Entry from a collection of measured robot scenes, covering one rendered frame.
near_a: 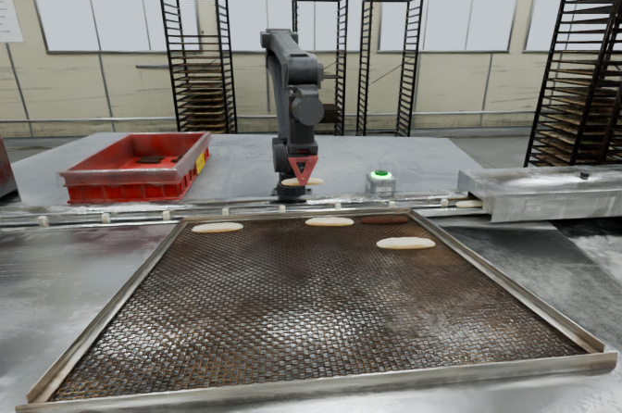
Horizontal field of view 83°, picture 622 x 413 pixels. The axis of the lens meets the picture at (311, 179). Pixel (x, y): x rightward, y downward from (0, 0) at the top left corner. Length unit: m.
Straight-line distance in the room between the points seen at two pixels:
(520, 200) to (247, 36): 4.60
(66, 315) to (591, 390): 0.54
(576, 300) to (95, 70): 5.56
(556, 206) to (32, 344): 1.01
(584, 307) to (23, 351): 0.80
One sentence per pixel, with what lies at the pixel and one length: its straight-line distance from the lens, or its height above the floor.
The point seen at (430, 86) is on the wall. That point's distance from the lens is 5.72.
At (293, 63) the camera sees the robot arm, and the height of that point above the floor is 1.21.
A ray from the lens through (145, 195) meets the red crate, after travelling 1.11.
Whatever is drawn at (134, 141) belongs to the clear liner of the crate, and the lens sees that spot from 1.56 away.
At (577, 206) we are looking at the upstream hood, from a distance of 1.07.
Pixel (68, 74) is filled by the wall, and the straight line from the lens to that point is 5.88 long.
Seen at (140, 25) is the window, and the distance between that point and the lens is 5.47.
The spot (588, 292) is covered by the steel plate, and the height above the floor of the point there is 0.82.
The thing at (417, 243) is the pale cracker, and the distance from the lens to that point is 0.63.
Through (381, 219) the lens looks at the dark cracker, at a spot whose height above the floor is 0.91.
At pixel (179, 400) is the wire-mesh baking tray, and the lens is 0.34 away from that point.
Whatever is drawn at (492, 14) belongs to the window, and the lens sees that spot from 6.06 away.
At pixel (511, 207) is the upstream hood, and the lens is 0.97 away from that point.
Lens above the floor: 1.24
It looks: 21 degrees down
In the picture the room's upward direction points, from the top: straight up
